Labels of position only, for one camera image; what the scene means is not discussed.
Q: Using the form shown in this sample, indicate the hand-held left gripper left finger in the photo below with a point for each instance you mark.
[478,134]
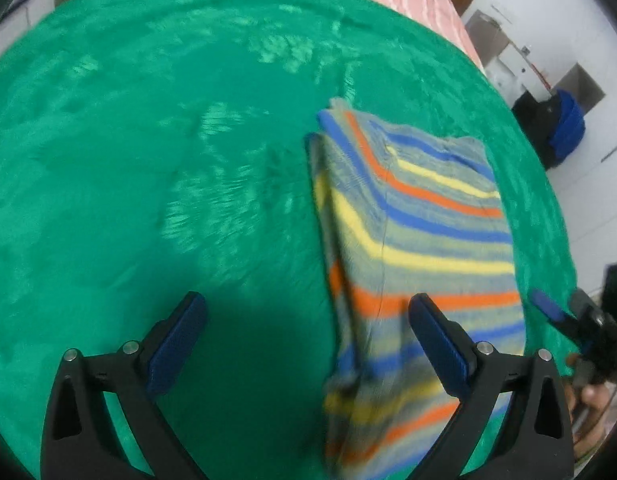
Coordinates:
[178,345]

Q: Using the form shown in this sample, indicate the black and blue bag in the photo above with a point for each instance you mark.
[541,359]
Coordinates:
[558,127]

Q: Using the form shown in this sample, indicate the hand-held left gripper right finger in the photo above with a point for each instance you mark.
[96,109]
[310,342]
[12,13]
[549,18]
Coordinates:
[441,345]

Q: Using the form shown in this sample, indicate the striped knit sweater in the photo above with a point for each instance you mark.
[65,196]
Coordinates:
[418,240]

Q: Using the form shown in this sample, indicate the green plush blanket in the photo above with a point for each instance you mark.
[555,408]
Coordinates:
[163,160]

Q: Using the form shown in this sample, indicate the person's right hand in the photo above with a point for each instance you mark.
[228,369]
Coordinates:
[596,397]

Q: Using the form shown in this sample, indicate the white cabinet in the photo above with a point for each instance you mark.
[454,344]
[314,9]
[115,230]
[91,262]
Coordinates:
[533,60]

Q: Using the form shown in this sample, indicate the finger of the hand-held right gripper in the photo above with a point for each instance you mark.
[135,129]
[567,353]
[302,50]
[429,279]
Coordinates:
[547,305]
[583,305]

